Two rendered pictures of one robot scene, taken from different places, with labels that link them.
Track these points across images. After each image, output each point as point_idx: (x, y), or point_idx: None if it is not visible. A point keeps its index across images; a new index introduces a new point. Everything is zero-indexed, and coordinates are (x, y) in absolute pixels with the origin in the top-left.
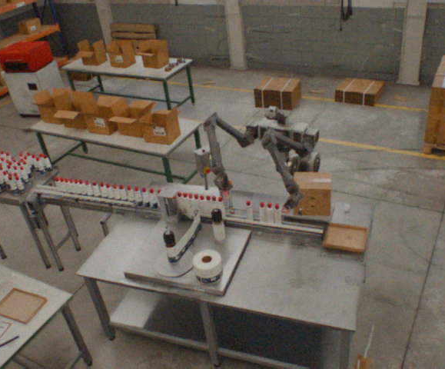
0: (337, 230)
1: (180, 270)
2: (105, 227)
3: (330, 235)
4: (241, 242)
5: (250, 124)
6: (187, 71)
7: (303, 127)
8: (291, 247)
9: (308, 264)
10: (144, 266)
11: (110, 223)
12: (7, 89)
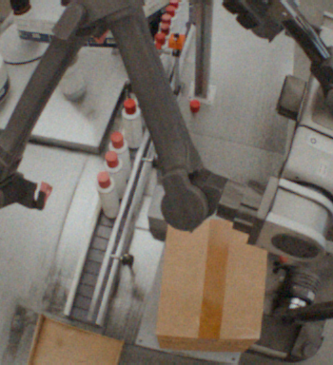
0: (104, 359)
1: (5, 49)
2: None
3: (83, 338)
4: (58, 130)
5: (330, 20)
6: None
7: (311, 172)
8: (48, 245)
9: None
10: (34, 7)
11: (308, 9)
12: None
